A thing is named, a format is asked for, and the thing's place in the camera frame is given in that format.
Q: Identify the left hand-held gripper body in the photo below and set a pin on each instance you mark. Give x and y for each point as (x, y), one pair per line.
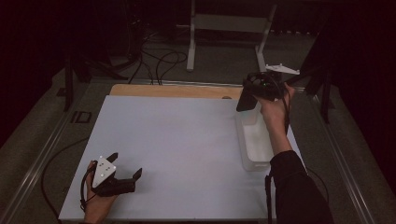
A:
(109, 186)

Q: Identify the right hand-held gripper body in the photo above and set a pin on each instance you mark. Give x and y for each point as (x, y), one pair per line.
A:
(264, 85)

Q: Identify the long white plastic container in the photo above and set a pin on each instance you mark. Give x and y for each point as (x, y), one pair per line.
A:
(258, 146)

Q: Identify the person's left hand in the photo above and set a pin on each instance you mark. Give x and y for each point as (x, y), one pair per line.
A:
(96, 207)

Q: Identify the person's right hand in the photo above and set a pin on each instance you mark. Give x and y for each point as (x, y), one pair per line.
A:
(275, 112)

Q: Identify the white board sheet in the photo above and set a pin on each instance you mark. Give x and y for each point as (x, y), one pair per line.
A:
(186, 155)

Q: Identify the power strip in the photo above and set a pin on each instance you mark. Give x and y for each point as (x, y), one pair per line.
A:
(289, 32)

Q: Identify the black tripod stand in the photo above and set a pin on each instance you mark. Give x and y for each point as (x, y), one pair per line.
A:
(68, 90)
(326, 99)

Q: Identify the white metal stand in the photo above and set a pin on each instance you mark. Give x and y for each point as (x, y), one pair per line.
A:
(230, 23)

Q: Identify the wooden table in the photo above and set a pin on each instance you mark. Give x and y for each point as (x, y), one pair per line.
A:
(174, 91)

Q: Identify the black rectangular floor bracket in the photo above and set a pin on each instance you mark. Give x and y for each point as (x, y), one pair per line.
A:
(74, 117)

